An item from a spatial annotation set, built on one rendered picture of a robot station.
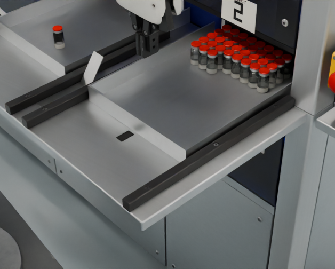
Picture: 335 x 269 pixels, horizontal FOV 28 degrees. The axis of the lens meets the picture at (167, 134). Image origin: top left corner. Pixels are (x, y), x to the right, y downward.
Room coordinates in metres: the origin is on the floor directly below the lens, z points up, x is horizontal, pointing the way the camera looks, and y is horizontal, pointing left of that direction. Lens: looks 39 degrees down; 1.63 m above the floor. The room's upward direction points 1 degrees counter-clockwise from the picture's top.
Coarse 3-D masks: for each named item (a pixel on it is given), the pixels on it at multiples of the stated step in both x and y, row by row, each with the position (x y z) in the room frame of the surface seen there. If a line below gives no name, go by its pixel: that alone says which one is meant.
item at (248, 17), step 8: (224, 0) 1.13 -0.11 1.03; (232, 0) 1.12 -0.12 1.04; (240, 0) 1.10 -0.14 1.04; (224, 8) 1.13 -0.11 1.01; (232, 8) 1.12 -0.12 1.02; (240, 8) 1.10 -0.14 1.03; (248, 8) 1.09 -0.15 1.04; (256, 8) 1.08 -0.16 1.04; (224, 16) 1.13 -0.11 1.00; (232, 16) 1.12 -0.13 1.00; (240, 16) 1.10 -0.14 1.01; (248, 16) 1.09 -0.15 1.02; (240, 24) 1.10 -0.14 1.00; (248, 24) 1.09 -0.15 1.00
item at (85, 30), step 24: (48, 0) 1.37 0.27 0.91; (72, 0) 1.42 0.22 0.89; (96, 0) 1.42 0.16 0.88; (0, 24) 1.26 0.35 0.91; (24, 24) 1.31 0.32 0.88; (48, 24) 1.31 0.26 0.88; (72, 24) 1.31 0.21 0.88; (96, 24) 1.31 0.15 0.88; (120, 24) 1.31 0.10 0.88; (24, 48) 1.20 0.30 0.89; (48, 48) 1.21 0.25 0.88; (72, 48) 1.21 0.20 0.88; (96, 48) 1.21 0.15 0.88; (120, 48) 1.18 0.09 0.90
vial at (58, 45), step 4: (56, 32) 1.21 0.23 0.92; (60, 32) 1.21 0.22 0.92; (56, 36) 1.21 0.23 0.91; (60, 36) 1.21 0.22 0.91; (56, 40) 1.21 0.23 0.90; (60, 40) 1.21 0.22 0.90; (64, 40) 1.22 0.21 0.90; (56, 44) 1.21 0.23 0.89; (60, 44) 1.21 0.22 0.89; (64, 44) 1.21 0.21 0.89; (56, 48) 1.21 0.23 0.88; (60, 48) 1.21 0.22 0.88
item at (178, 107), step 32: (192, 32) 1.21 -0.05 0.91; (160, 64) 1.14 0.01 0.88; (96, 96) 1.01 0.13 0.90; (128, 96) 1.03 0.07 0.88; (160, 96) 1.03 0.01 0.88; (192, 96) 1.03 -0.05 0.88; (224, 96) 1.03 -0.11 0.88; (256, 96) 1.03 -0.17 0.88; (160, 128) 0.94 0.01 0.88; (192, 128) 0.93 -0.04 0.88; (224, 128) 0.90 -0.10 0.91
